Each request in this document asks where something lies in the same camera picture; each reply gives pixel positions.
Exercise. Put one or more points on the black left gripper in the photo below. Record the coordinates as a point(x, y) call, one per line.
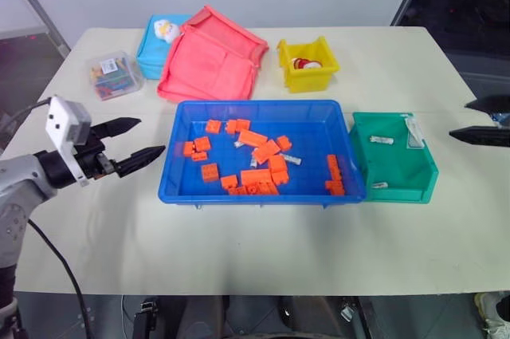
point(93, 163)

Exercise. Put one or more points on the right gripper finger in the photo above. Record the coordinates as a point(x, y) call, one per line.
point(486, 135)
point(494, 103)

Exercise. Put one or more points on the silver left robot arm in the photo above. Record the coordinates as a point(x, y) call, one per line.
point(20, 179)

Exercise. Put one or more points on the clear box of colourful pieces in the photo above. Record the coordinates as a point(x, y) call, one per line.
point(113, 77)

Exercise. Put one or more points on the light blue fabric box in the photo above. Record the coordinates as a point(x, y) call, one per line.
point(153, 60)

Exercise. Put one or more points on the pink fabric storage box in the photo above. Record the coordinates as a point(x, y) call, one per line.
point(207, 64)

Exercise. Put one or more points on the clear label sleeve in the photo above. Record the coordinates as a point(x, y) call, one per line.
point(414, 133)

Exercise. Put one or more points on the green plastic bin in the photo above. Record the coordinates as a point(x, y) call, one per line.
point(394, 167)

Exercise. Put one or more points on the white plush toy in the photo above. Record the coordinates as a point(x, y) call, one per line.
point(165, 30)

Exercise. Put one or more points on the long orange building block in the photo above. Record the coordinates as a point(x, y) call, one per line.
point(255, 176)
point(253, 137)

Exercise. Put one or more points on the blue plastic tray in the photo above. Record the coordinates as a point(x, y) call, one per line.
point(311, 131)

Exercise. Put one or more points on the white sneaker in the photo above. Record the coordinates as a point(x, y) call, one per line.
point(494, 315)

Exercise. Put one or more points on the yellow plastic bin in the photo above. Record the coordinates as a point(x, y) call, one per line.
point(308, 77)

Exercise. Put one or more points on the red and white small items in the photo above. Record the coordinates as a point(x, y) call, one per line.
point(307, 64)

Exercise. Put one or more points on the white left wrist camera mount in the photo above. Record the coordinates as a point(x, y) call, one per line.
point(60, 123)

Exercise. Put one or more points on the grey metal frame pole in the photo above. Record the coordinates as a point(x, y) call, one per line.
point(36, 4)

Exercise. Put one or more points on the black bracket under table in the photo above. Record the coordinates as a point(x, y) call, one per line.
point(145, 317)

